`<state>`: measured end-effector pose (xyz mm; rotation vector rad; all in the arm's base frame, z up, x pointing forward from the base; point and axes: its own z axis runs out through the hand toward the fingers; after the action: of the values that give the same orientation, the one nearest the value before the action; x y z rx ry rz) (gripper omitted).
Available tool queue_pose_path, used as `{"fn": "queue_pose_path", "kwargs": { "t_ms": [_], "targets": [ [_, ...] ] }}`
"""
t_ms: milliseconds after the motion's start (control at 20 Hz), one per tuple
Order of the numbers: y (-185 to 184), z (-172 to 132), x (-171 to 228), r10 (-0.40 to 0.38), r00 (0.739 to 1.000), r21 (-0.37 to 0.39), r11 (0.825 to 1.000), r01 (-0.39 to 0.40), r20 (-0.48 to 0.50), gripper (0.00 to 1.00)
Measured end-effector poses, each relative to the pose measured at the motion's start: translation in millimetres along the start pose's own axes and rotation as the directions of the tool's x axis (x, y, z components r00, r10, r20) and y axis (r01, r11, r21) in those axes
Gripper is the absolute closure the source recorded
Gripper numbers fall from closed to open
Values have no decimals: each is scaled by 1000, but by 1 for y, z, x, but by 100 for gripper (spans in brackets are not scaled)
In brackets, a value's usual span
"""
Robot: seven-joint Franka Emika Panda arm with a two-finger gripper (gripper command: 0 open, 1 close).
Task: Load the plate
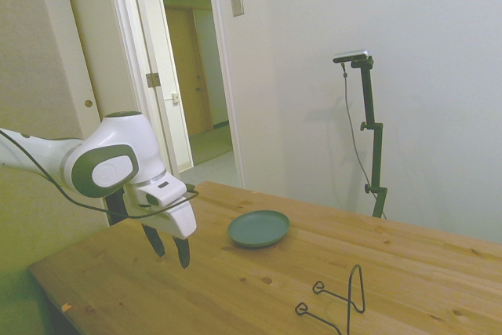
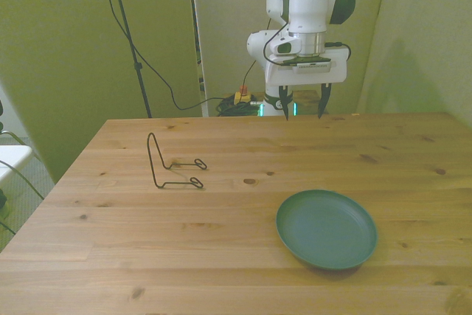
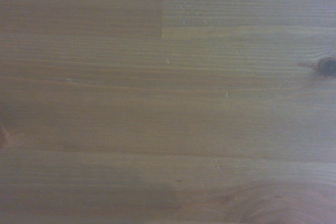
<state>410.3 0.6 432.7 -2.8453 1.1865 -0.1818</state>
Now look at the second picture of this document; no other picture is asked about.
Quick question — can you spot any coiled dark cable bundle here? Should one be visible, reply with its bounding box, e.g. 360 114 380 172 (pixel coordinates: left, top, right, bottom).
215 96 265 117

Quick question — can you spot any small wooden side table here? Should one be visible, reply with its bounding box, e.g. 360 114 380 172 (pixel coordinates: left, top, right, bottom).
221 89 329 115

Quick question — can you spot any black wire plate stand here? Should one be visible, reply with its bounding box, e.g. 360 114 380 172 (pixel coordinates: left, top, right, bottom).
146 132 208 190

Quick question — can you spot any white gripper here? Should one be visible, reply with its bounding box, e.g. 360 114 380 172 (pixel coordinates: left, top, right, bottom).
264 46 349 122

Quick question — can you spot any black tripod stand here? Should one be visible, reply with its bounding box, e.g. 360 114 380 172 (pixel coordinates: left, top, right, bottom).
105 0 153 119

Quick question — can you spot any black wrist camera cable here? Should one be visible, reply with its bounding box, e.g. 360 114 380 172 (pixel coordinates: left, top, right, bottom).
323 41 352 62

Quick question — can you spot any dark green round plate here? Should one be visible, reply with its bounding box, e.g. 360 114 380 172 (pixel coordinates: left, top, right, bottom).
275 189 379 271

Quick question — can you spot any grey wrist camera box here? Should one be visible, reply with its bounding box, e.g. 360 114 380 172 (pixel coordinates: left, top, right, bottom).
280 56 333 74

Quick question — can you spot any yellow emergency stop box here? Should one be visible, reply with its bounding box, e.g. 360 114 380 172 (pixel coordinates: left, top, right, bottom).
234 86 252 105

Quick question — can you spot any white stool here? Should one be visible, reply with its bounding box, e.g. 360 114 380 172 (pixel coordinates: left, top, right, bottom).
0 144 34 184

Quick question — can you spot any thin emergency stop cable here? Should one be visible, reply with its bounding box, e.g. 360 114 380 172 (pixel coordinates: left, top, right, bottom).
240 59 256 89

